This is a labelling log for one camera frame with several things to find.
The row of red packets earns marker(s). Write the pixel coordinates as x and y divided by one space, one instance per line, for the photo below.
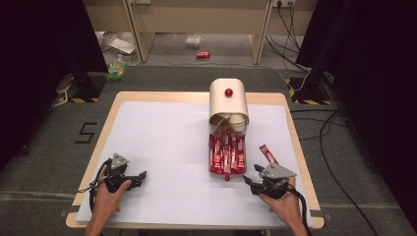
227 154

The person's right hand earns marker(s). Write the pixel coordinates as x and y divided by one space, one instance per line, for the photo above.
286 206

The clear drawer with red knob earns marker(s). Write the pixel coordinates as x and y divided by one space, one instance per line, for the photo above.
228 132

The brown paper cup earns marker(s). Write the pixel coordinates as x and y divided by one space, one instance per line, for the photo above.
219 118

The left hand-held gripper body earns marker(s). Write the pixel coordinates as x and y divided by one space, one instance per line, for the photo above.
118 172

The white roll-top storage box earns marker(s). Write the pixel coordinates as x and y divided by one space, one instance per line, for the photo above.
227 103

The light wooden desk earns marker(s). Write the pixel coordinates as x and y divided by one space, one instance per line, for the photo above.
203 16

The white paper cup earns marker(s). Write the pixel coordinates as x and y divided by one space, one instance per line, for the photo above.
238 120

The white wall socket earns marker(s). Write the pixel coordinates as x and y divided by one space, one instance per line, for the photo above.
284 2

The red snack packets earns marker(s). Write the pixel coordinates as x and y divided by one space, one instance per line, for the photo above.
226 177

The black stand base striped tape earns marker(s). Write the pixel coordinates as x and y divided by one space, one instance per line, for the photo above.
306 93
83 87

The white paper sheet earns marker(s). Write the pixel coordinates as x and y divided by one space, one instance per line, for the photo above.
164 164

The person's left hand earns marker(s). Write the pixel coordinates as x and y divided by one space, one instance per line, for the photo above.
106 203

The clear plastic bag with papers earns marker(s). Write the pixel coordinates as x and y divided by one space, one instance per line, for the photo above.
119 46

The black curtain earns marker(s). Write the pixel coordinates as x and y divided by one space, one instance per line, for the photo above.
39 65
373 82

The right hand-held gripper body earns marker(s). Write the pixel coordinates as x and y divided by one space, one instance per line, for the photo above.
275 187

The green snack bag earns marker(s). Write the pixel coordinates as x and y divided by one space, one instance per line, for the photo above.
116 70

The white power strip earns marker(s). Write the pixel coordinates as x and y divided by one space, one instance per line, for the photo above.
193 41

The single red stick sachet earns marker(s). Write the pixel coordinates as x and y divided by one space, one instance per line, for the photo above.
268 154

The red drink can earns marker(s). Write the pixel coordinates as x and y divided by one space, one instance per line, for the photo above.
203 54

